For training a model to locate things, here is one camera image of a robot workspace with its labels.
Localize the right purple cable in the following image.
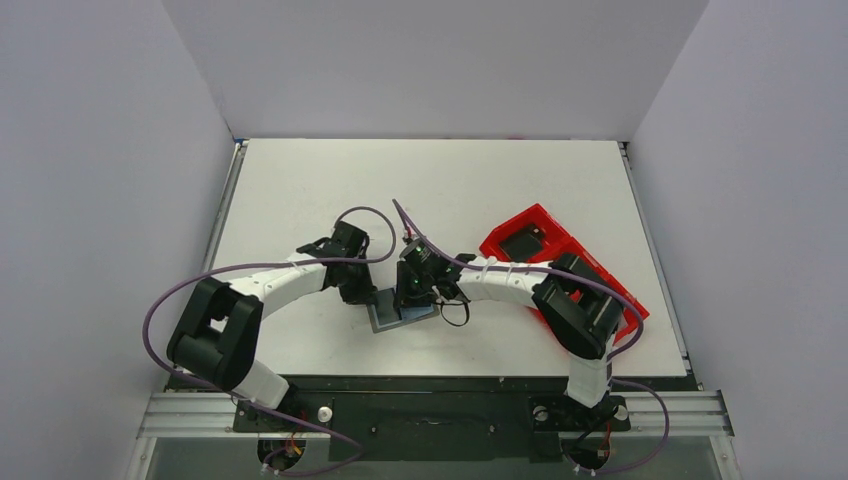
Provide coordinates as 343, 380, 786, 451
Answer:
392, 198, 672, 477

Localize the purple cable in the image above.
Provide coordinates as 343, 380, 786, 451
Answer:
142, 206, 397, 399
392, 198, 672, 477

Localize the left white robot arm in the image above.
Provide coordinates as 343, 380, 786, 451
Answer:
166, 221, 376, 430

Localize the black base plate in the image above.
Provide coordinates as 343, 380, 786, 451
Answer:
165, 370, 697, 464

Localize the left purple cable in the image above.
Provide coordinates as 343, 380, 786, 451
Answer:
142, 206, 397, 399

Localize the black wallet in tray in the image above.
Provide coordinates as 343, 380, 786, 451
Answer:
498, 224, 545, 263

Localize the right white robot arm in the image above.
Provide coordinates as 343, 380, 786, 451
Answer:
395, 239, 624, 427

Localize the grey card holder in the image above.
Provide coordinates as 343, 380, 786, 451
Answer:
367, 289, 438, 334

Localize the aluminium frame rail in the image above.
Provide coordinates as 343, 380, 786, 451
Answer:
138, 391, 732, 439

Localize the red plastic tray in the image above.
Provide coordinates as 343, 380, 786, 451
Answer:
478, 202, 651, 346

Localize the black loop cable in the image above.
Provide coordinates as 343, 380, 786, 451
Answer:
439, 298, 472, 328

